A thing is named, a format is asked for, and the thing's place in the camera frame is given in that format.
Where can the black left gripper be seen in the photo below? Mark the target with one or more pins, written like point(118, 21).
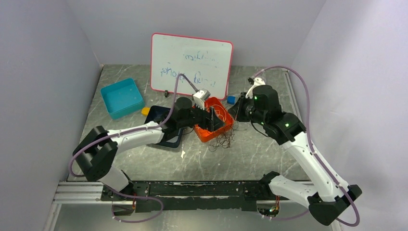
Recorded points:
point(214, 123)

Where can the orange plastic bin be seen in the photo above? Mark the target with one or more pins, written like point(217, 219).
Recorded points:
point(204, 135)

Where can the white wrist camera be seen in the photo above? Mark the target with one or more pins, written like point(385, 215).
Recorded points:
point(200, 97)
point(254, 82)

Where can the yellow block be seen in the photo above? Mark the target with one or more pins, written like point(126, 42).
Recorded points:
point(145, 111)

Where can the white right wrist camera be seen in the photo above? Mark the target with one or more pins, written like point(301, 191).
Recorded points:
point(254, 82)

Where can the red framed whiteboard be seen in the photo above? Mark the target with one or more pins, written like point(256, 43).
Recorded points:
point(205, 62)

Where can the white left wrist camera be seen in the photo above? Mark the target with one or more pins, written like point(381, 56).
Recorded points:
point(200, 97)

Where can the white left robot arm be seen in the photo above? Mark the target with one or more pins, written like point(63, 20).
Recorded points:
point(97, 151)

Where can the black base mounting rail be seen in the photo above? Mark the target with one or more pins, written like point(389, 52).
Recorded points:
point(245, 195)

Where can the blue cube block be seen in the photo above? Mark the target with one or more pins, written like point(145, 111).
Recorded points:
point(231, 100)

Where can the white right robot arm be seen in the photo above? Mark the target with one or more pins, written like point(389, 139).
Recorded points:
point(329, 195)

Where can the navy blue tray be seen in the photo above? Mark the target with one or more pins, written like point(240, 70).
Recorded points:
point(154, 113)

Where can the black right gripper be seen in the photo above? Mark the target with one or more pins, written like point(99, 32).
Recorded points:
point(236, 110)

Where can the teal plastic bin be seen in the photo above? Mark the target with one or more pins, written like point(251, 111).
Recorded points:
point(122, 98)

